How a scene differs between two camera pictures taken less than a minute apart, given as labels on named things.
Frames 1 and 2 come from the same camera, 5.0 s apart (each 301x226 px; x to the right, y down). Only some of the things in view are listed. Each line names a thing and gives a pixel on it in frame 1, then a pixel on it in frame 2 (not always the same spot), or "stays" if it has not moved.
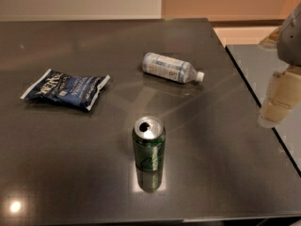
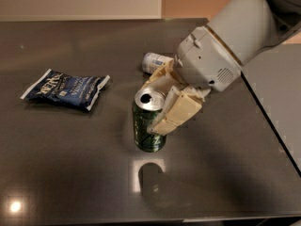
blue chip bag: x=61 y=88 stays
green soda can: x=149 y=137 -> x=146 y=106
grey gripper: x=291 y=42 -> x=205 y=59
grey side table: x=258 y=64 stays
